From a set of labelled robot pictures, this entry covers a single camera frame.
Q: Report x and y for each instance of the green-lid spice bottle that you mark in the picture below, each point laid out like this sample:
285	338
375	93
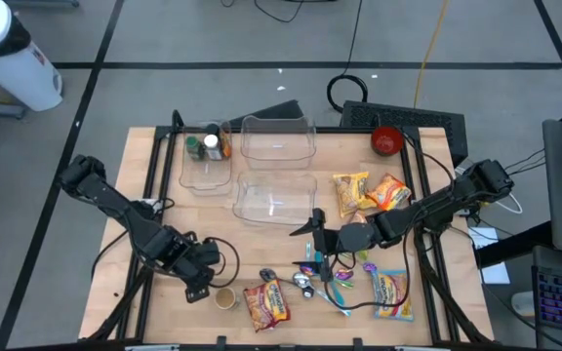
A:
193	144

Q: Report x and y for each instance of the plain steel spoon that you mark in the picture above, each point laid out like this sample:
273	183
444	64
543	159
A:
267	274

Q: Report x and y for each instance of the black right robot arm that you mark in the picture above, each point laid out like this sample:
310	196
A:
437	202

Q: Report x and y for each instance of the white computer mouse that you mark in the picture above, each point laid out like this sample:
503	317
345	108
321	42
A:
522	303

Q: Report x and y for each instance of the iridescent purple-headed utensil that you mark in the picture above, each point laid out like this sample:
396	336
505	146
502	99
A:
308	251

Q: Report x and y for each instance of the black angled panel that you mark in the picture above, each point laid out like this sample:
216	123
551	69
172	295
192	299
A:
281	111

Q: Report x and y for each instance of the white-lid spice bottle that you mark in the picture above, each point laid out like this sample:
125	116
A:
211	142

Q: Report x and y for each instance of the red ramen packet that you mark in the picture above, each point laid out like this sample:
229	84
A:
266	304

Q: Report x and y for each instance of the black table clamp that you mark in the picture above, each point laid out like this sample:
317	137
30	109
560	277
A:
221	342
358	343

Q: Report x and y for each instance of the black desk leg bar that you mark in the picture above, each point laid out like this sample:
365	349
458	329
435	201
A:
515	244

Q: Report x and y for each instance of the shiny silver spoon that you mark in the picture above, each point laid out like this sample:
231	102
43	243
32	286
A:
301	279

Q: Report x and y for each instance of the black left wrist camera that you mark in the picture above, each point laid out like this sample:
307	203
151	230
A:
209	253

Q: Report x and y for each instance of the red bowl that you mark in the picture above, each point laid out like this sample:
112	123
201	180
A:
387	141

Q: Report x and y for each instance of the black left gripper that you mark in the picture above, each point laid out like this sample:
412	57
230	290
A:
195	278

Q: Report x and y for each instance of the wide clear plastic bin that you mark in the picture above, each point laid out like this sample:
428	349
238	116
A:
273	200
276	146

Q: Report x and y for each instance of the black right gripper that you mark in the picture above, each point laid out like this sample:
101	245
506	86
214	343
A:
330	241

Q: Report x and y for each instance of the narrow clear plastic bin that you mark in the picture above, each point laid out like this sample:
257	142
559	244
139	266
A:
205	175

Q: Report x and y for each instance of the black-lid orange spice bottle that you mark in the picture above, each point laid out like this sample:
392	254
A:
226	145

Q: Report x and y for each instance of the blue ramen packet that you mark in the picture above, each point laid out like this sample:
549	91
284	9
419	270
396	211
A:
392	295

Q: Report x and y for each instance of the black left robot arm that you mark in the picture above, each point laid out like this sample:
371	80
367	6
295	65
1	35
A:
115	202

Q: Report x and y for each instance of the white trash can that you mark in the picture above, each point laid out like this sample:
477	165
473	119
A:
22	78

